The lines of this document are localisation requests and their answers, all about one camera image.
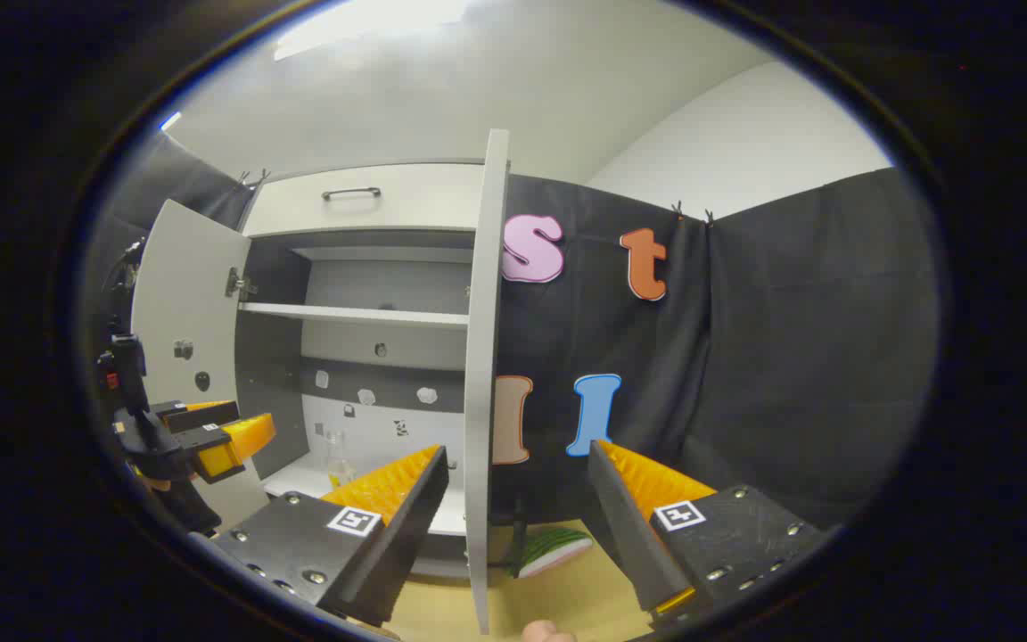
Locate black backdrop cloth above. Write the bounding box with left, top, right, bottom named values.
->
left=86, top=129, right=941, bottom=536

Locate watermelon slice toy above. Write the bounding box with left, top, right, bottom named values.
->
left=513, top=526, right=595, bottom=579

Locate white cabinet drawer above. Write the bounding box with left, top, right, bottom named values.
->
left=244, top=163, right=488, bottom=238

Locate white and grey cabinet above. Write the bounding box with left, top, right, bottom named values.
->
left=235, top=160, right=489, bottom=580

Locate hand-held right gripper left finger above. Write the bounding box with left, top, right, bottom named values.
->
left=209, top=443, right=450, bottom=630

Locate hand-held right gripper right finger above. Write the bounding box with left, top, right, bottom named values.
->
left=587, top=439, right=828, bottom=625

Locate clear plastic bottle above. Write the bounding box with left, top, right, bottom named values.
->
left=326, top=431, right=359, bottom=488

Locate white cabinet door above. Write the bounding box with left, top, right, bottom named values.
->
left=130, top=198, right=252, bottom=529
left=463, top=129, right=511, bottom=636

